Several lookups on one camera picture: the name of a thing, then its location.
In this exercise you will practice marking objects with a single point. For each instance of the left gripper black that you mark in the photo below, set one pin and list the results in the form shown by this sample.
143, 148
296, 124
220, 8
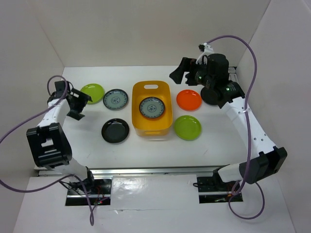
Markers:
83, 99

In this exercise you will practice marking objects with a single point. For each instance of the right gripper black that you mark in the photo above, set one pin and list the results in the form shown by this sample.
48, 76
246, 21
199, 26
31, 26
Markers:
186, 65

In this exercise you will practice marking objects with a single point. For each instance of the green plate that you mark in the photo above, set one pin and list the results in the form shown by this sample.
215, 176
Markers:
95, 91
187, 127

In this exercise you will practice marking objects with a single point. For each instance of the blue patterned plate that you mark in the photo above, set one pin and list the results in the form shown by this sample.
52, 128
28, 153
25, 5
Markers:
115, 99
152, 107

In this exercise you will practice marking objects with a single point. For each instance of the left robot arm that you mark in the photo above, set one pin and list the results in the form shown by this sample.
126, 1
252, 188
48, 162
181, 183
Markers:
49, 145

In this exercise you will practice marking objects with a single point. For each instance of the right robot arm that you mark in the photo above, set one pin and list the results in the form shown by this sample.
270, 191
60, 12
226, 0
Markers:
264, 158

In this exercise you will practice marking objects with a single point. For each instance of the yellow plastic bin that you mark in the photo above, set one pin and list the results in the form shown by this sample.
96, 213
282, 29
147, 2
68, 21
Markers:
146, 126

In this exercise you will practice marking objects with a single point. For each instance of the orange plate far left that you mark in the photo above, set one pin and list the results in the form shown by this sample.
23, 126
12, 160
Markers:
188, 100

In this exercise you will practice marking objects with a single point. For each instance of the black plate right side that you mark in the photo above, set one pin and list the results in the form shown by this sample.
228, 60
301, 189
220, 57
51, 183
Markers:
209, 96

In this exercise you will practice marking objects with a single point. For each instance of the black plate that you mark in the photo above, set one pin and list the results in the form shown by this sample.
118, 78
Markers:
115, 131
209, 96

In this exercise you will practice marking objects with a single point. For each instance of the black plate left side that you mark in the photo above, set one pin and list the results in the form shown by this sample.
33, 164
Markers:
115, 131

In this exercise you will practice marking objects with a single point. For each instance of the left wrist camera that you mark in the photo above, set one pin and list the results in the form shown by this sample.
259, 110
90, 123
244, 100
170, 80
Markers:
60, 87

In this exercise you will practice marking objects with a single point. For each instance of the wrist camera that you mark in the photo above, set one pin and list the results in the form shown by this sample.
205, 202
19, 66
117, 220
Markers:
205, 50
60, 87

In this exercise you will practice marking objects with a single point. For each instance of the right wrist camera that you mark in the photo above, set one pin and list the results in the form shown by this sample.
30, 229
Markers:
205, 50

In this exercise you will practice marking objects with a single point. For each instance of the aluminium side rail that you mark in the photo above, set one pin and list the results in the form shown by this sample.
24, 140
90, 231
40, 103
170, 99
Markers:
233, 74

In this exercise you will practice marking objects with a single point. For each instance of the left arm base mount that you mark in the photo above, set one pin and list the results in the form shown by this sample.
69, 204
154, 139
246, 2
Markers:
98, 190

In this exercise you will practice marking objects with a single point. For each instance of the aluminium front rail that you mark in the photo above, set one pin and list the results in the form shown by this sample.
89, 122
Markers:
153, 171

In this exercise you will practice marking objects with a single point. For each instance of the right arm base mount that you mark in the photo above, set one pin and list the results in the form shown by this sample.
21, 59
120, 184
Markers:
211, 189

